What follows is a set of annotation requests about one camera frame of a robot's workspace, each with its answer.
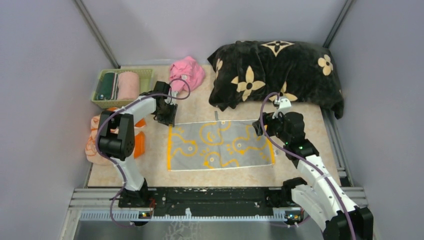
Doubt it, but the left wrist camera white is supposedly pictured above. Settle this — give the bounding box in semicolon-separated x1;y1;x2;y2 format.
165;88;179;105

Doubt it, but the grey yellow duck towel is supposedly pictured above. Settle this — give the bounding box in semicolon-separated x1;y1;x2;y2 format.
167;119;276;172

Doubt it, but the rolled dark green towel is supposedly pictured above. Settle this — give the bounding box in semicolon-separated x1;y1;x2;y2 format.
94;71;118;101

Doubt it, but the green plastic basket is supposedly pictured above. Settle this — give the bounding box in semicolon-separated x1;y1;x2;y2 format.
90;68;154;109

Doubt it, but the rolled peach towel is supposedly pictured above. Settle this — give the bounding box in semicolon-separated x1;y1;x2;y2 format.
117;71;140;100

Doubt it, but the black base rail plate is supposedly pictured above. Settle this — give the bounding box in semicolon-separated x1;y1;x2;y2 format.
119;186;299;220

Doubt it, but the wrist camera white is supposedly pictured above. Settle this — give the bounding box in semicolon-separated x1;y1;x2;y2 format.
165;88;179;105
272;96;292;119

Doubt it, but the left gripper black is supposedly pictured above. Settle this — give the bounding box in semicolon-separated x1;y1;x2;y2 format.
156;101;178;127

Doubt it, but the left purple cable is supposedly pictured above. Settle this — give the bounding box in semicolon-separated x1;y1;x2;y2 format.
95;78;192;229

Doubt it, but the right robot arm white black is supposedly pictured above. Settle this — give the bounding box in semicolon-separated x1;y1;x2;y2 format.
252;112;374;240

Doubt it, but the pink towel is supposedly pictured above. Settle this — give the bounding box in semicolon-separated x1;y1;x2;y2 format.
169;56;206;95

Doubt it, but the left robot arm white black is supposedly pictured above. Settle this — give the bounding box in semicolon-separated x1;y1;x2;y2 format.
95;81;178;208

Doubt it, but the orange peach towel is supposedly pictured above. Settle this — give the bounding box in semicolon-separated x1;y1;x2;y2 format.
85;107;146;165

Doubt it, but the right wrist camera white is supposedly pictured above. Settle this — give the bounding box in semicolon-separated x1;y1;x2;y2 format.
272;96;292;119

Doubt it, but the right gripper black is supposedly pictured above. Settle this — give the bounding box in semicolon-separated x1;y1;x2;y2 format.
252;108;290;144

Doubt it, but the black floral pillow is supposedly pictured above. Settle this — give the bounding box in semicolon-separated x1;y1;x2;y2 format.
207;40;344;119

